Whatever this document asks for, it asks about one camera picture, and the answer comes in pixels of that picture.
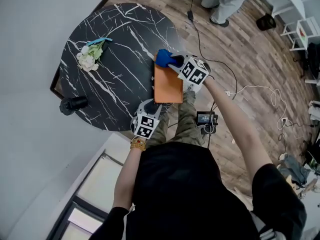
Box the white flower bouquet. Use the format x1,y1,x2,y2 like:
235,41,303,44
76,36,113,72

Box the person's right white shoe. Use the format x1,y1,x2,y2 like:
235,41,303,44
184,82,202,94

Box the black round bin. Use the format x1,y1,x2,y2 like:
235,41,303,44
256,13,277,32

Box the black framed window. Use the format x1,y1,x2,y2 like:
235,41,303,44
47,148,126,240

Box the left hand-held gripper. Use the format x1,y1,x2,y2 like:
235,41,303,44
130,98,163,140

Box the white extension cable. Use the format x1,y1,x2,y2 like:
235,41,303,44
229,84,288,131

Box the black power cable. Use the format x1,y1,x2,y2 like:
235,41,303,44
187,0,238,101

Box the person's left forearm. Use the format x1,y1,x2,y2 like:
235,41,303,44
112,136,148,214

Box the black device with screen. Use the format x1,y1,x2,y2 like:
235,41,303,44
195,110,219,136

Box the person's black shirt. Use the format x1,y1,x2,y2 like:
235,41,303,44
88,141,307,240

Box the blue cloth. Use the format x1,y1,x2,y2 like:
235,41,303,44
154,48,181,69

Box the person's camouflage trousers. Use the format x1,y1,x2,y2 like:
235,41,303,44
146,90,208,150

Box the person's right forearm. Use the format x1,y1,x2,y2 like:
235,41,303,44
202,76,273,185

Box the white shelf unit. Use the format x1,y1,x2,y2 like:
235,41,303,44
272,0,320,52

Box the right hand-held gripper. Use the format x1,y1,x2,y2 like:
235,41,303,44
167,50,210,86

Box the orange plastic box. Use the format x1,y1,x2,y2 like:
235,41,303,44
152,52,185,104

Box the black fabric chair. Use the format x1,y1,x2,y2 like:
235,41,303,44
306,42,320,79

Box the black shaker bottle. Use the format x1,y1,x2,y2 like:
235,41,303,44
59,95,89,116

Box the amber beaded bracelet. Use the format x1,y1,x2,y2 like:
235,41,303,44
129,137,147,152

